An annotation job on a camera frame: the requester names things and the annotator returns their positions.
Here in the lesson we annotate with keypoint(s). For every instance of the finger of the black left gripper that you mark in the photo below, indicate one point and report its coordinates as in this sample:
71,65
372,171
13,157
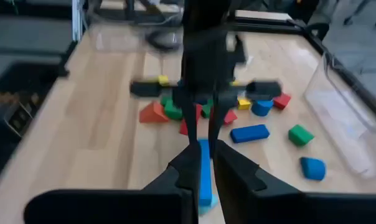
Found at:
188,118
216,115

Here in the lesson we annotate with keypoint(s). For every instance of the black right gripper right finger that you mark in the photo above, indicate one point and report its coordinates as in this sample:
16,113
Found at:
284,208

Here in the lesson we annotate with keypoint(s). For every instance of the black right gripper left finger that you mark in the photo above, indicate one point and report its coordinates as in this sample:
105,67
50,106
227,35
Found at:
113,207

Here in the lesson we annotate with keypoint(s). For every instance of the green long block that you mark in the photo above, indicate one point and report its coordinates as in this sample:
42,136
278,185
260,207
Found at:
206,109

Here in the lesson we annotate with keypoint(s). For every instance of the blue long block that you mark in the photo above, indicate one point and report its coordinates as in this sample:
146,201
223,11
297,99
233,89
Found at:
205,174
249,133

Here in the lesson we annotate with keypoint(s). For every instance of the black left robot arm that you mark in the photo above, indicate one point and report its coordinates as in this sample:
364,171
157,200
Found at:
203,15

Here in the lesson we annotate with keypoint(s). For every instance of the red wedge block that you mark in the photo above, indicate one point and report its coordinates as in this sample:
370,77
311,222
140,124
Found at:
183,128

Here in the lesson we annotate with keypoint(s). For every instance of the green half-cylinder block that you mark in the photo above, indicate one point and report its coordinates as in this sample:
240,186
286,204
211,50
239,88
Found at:
174,112

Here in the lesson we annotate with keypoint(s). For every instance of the green wedge block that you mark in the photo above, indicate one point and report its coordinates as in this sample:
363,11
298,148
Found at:
166,100

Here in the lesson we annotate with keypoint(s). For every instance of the yellow cube block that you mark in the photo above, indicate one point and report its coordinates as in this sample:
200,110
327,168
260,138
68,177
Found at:
244,104

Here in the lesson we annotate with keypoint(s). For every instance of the orange triangular prism block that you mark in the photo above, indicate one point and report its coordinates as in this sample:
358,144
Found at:
153,113

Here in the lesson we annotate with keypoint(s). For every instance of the yellow long block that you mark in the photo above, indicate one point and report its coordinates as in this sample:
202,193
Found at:
163,80

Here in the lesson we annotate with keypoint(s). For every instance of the blue half-cylinder block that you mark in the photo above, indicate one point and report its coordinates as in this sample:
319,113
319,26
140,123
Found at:
262,107
313,168

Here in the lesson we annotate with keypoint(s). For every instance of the red cube block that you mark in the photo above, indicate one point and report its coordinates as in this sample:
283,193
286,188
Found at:
282,101

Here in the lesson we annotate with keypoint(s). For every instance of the green cube block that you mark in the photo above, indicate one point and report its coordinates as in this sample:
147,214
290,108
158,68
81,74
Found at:
301,135

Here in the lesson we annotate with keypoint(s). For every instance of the clear plastic bin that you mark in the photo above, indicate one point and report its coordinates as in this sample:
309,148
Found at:
119,40
340,124

